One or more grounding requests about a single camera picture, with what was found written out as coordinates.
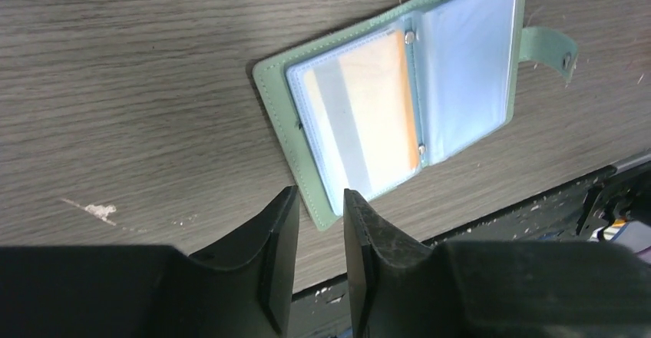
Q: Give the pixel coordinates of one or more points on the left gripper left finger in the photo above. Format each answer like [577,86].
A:
[238,286]

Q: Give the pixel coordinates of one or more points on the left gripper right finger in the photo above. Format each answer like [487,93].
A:
[398,287]

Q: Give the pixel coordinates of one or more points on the green leather card holder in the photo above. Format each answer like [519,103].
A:
[462,59]

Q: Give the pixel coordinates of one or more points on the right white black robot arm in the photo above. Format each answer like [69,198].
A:
[622,196]

